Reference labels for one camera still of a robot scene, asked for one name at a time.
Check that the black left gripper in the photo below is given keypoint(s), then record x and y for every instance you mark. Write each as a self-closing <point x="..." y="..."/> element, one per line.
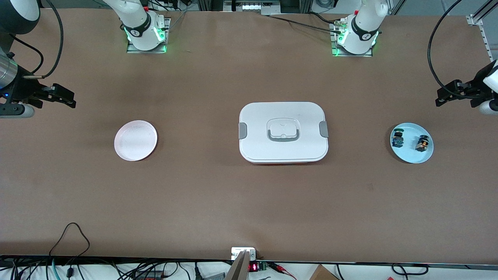
<point x="477" y="88"/>

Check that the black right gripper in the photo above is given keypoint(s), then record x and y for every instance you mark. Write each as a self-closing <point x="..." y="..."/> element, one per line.
<point x="24" y="88"/>

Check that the orange and black switch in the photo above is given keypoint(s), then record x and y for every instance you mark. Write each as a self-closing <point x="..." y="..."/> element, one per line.
<point x="422" y="143"/>

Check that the light blue round plate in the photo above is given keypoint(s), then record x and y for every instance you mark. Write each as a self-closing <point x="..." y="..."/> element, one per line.
<point x="412" y="155"/>

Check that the pink round plate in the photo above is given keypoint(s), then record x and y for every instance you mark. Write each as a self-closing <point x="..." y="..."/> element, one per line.
<point x="135" y="140"/>

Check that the white lidded container grey latches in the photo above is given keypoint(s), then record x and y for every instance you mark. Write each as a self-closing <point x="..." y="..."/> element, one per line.
<point x="283" y="151"/>

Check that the silver power strip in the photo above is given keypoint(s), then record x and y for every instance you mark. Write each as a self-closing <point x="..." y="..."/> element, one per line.
<point x="253" y="7"/>

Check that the brown cardboard box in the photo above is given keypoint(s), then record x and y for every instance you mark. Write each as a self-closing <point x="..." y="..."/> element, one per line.
<point x="323" y="274"/>

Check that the small white electronics box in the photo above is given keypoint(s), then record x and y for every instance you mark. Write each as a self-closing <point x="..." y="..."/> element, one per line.
<point x="239" y="252"/>

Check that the red and black clip leads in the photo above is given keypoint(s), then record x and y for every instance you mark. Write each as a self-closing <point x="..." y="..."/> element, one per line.
<point x="282" y="268"/>

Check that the grey metal bar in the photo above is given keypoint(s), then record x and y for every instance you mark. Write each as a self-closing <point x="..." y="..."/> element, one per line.
<point x="239" y="268"/>

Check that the red digit display board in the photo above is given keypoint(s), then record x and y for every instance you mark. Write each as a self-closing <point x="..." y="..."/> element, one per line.
<point x="255" y="267"/>

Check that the green and blue switch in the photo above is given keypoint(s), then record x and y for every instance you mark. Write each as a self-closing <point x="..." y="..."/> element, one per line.
<point x="397" y="138"/>

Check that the aluminium frame rail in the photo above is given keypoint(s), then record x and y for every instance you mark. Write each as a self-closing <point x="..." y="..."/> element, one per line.
<point x="475" y="19"/>

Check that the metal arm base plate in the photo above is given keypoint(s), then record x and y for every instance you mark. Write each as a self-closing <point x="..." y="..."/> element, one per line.
<point x="338" y="53"/>
<point x="134" y="50"/>

